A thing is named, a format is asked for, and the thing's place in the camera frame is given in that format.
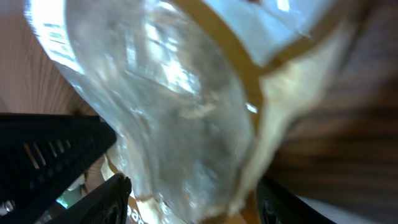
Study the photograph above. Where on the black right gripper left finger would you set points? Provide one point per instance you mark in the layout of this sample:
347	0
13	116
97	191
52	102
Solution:
107	204

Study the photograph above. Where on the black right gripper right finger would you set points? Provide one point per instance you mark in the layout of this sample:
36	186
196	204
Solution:
276	205

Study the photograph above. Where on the brown snack bag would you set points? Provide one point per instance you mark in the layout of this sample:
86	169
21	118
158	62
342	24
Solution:
200	93

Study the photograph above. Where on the green lid jar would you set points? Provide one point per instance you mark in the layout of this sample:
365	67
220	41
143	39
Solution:
69	198

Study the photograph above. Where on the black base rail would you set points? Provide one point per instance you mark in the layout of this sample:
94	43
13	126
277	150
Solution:
42	155

